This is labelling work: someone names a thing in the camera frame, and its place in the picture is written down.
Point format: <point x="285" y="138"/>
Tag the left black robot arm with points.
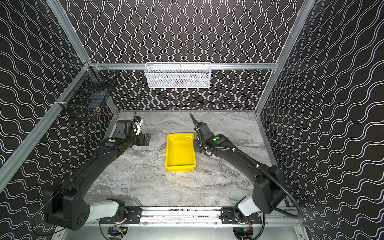
<point x="65" y="204"/>

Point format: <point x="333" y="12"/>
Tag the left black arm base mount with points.
<point x="131" y="215"/>

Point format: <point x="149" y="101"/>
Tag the black screwdriver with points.
<point x="195" y="122"/>

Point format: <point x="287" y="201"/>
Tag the yellow plastic bin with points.
<point x="180" y="152"/>

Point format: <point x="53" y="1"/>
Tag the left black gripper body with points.
<point x="143" y="139"/>

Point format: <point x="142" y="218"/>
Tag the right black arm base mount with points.
<point x="231" y="216"/>

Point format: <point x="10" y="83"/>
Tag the aluminium front rail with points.
<point x="157" y="216"/>

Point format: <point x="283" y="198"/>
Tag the black wire mesh basket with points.
<point x="87" y="101"/>

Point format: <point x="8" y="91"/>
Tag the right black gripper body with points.
<point x="199" y="130"/>

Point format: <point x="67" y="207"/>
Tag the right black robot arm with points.
<point x="266" y="194"/>

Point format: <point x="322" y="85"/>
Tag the aluminium back frame bar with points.
<point x="190" y="66"/>

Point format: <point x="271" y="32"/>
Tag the white wire mesh basket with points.
<point x="178" y="79"/>

